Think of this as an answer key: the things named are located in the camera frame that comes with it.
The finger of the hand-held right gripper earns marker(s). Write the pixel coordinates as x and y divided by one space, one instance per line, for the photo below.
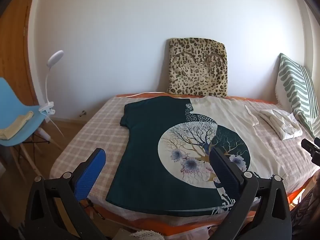
311 150

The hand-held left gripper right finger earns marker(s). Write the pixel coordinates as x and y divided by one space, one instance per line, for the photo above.
225 175

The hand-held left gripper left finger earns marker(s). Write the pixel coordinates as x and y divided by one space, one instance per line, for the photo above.
90 175

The dark green tree print t-shirt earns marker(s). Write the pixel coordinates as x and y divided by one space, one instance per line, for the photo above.
142 155

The folded white clothes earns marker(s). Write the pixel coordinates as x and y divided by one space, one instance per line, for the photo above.
280 125

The dark wicker basket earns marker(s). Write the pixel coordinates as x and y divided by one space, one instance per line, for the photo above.
307 205

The metal door stopper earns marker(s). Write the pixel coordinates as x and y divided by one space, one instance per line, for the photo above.
82 113

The green striped white pillow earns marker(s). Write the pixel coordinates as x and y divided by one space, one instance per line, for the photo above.
295 87

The cream folded cloth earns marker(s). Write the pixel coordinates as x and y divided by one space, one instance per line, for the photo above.
15 127

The blue plastic chair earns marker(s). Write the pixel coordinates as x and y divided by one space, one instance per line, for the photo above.
15 105

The leopard print cushion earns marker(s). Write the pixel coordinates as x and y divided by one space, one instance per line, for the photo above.
197 75

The white clip-on lamp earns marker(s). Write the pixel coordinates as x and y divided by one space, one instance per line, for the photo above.
55 56

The wooden door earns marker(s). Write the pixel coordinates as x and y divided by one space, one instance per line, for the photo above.
15 42

